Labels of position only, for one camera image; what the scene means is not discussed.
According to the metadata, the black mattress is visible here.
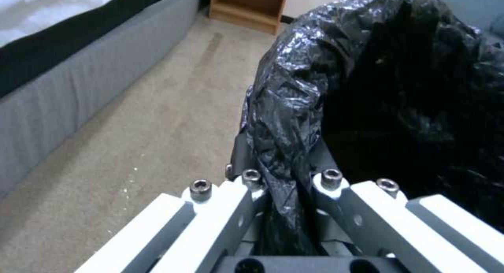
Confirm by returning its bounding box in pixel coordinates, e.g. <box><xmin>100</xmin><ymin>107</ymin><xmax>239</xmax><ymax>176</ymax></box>
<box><xmin>0</xmin><ymin>0</ymin><xmax>186</xmax><ymax>98</ymax></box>

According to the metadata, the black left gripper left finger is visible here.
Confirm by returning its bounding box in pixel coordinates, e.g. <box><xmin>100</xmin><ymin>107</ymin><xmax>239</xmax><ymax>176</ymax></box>
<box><xmin>73</xmin><ymin>133</ymin><xmax>273</xmax><ymax>273</ymax></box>

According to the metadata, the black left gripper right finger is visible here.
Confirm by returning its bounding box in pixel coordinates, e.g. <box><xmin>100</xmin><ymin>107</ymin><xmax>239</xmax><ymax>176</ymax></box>
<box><xmin>305</xmin><ymin>143</ymin><xmax>504</xmax><ymax>273</ymax></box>

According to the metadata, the light wooden cabinet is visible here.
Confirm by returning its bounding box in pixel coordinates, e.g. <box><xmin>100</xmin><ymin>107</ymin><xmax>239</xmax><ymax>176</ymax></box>
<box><xmin>208</xmin><ymin>0</ymin><xmax>290</xmax><ymax>35</ymax></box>

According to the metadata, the grey fabric bed frame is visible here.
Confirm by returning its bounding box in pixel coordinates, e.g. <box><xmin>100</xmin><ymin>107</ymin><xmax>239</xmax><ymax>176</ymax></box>
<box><xmin>0</xmin><ymin>0</ymin><xmax>206</xmax><ymax>197</ymax></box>

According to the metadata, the white bed sheet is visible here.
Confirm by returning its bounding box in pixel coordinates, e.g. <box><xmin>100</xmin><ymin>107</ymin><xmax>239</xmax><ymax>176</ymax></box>
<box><xmin>0</xmin><ymin>0</ymin><xmax>155</xmax><ymax>46</ymax></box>

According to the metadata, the black plastic trash bag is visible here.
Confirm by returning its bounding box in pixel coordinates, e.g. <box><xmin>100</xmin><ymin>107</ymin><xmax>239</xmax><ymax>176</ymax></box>
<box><xmin>235</xmin><ymin>0</ymin><xmax>504</xmax><ymax>256</ymax></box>

